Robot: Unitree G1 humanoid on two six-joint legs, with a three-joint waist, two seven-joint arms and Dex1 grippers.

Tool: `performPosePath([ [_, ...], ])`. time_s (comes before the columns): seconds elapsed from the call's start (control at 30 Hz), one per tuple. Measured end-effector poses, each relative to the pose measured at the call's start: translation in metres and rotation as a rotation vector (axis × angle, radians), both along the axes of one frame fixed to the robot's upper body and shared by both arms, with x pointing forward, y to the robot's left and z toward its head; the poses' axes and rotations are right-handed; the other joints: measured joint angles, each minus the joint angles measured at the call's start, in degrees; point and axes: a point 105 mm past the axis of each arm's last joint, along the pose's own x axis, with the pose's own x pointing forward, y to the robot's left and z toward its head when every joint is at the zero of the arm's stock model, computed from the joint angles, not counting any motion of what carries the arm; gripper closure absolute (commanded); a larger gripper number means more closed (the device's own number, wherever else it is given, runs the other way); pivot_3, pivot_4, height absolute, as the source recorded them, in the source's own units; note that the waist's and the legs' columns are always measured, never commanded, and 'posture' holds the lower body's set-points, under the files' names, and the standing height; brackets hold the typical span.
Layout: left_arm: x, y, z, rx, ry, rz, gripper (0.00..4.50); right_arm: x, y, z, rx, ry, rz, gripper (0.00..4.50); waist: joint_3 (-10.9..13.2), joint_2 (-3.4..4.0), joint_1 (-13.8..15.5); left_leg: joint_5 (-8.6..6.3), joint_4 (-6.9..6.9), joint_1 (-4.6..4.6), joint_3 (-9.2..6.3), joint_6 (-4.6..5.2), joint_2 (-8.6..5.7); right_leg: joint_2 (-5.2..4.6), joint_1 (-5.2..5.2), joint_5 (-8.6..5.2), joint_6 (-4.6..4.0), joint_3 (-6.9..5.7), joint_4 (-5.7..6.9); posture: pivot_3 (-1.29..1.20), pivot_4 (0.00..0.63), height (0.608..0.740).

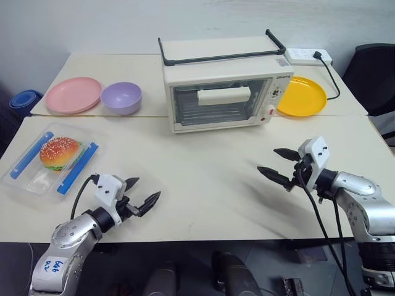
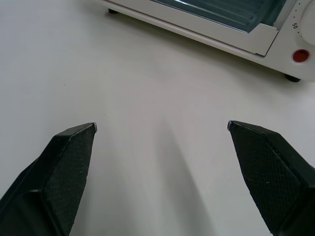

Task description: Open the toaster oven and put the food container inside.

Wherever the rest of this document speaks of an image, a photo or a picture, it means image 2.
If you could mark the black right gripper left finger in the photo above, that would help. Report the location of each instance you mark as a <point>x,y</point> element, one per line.
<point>59,177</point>

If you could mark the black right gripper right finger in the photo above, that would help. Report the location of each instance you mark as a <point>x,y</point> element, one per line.
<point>270,177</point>

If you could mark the red indicator light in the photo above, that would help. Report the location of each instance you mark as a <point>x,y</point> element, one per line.
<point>300,55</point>

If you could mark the white toaster oven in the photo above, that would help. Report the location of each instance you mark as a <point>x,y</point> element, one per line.
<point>283,51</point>

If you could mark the white timer dial knob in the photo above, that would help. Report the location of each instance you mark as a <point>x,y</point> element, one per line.
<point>308,24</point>

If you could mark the white oven glass door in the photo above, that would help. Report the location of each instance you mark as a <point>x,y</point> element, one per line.
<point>221,27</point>

